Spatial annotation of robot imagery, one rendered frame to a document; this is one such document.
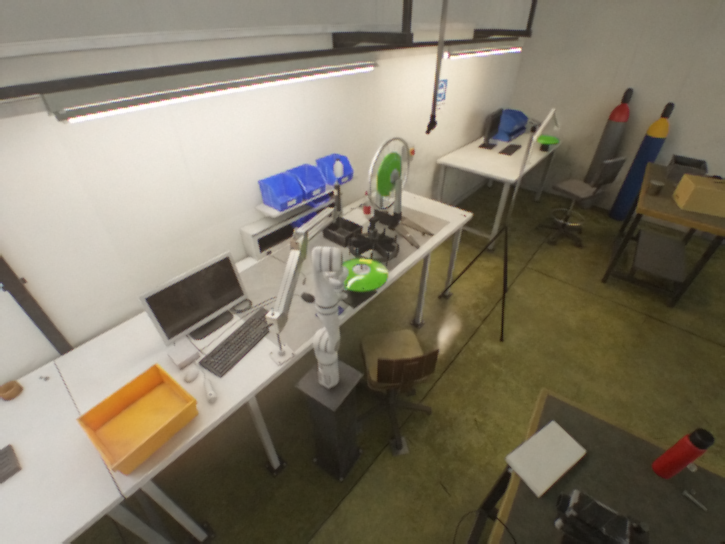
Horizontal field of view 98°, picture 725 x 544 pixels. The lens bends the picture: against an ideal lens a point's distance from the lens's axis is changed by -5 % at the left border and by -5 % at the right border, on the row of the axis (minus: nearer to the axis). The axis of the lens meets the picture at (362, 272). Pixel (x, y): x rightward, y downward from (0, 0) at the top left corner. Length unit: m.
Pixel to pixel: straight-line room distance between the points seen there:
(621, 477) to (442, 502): 1.11
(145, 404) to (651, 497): 2.00
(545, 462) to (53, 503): 1.78
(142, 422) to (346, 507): 1.24
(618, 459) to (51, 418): 2.32
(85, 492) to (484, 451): 2.12
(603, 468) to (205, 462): 2.18
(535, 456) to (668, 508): 0.45
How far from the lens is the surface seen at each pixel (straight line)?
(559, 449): 1.57
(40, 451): 1.96
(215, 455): 2.65
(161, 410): 1.78
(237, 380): 1.74
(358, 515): 2.36
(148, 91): 1.50
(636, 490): 1.66
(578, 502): 1.16
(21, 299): 2.11
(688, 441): 1.59
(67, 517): 1.74
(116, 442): 1.79
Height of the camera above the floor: 2.27
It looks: 38 degrees down
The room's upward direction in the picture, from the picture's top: straight up
